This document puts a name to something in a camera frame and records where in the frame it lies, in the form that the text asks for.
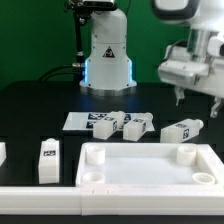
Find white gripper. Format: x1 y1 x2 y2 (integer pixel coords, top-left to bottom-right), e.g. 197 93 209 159
158 46 224 118

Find white desk tabletop panel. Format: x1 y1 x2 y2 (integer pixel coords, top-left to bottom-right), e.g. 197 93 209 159
76 142 224 186

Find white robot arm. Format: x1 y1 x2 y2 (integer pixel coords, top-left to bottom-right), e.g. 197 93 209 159
80 0 224 117

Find white marker tag sheet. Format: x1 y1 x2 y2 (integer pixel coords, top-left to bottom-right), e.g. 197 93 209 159
63 112 154 131

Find black cable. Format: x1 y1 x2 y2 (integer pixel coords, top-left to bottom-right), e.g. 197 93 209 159
39 64 83 82

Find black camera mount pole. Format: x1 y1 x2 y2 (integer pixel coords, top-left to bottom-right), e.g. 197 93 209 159
64 0 117 66

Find white front barrier rail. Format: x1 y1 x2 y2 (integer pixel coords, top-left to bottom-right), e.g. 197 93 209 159
0 185 224 216

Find white barrier rail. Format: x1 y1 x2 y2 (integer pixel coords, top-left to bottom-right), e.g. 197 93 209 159
0 142 6 166
0 185 224 216

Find white left barrier rail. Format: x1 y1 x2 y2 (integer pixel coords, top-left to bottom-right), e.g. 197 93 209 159
0 142 6 166

